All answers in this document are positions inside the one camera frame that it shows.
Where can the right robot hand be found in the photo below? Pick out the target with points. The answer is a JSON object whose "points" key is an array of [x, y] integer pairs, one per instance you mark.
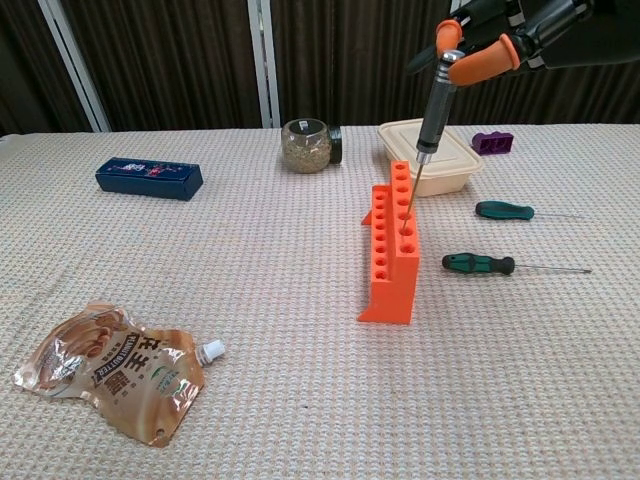
{"points": [[550, 30]]}

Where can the orange tube rack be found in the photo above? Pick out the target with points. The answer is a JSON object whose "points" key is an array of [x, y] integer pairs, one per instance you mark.
{"points": [[395, 295]]}

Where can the purple plastic block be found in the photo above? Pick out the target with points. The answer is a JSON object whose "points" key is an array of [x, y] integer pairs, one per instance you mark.
{"points": [[492, 144]]}

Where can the beige plastic lunch box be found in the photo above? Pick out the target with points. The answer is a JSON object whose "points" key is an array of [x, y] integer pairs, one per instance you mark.
{"points": [[450, 170]]}

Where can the black jar lid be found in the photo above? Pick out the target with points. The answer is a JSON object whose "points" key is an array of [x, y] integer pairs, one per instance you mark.
{"points": [[336, 145]]}

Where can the glass jar with seeds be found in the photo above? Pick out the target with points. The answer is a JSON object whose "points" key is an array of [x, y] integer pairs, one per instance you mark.
{"points": [[306, 147]]}

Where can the beige woven tablecloth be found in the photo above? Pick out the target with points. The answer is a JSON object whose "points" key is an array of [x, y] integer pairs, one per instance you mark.
{"points": [[300, 350]]}

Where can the blue printed cardboard box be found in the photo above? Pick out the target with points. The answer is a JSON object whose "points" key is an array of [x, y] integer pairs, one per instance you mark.
{"points": [[150, 180]]}

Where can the brown peanut butter pouch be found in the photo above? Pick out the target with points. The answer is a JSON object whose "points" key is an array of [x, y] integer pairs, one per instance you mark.
{"points": [[125, 380]]}

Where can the aluminium frame post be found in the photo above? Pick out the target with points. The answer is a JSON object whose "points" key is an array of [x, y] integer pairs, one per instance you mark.
{"points": [[75, 65], [264, 60]]}

